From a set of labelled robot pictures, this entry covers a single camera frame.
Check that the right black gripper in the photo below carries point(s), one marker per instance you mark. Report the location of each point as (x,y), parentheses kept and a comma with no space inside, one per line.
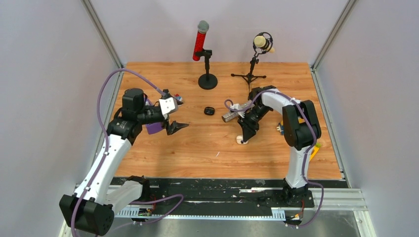
(249,129)

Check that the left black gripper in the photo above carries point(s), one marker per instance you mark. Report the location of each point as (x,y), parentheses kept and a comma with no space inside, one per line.
(174,127)

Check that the white earbud charging case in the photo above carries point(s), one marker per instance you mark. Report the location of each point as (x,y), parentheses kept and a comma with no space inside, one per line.
(240,140)

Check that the black earbud charging case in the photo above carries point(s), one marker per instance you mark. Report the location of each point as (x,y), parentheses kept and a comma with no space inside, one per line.
(210,111)

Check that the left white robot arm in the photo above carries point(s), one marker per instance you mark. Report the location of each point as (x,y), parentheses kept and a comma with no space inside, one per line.
(91,208)

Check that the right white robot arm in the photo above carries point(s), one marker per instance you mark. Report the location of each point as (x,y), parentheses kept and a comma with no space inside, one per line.
(301,129)

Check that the small clown figurine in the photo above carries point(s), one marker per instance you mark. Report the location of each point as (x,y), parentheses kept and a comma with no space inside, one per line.
(178,97)

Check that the purple metronome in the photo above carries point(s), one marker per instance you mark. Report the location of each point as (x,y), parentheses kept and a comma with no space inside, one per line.
(153,127)

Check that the silver glitter microphone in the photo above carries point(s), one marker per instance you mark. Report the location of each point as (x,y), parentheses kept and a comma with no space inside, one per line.
(226,117)

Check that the blue toy car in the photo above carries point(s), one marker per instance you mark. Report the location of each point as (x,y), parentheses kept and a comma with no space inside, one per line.
(280,128)

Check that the black tripod mic stand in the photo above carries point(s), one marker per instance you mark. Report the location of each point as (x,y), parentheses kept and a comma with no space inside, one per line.
(250,77)

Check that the yellow plastic triangle toy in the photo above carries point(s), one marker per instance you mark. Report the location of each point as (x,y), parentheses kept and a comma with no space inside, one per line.
(315,150)

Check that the red glitter microphone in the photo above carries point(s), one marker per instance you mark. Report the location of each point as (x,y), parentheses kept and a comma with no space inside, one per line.
(203,27)

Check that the beige condenser microphone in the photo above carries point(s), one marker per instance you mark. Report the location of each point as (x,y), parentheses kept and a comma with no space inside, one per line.
(263,43)

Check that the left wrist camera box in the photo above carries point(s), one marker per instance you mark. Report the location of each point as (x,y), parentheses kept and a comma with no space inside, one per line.
(168,106)

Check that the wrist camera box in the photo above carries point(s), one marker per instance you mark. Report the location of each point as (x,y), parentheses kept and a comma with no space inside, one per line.
(237,110)
(168,106)

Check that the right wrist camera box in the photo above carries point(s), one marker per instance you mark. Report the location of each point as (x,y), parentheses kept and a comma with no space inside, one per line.
(237,110)

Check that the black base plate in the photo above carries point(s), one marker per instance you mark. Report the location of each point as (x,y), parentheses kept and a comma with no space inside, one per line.
(224,197)

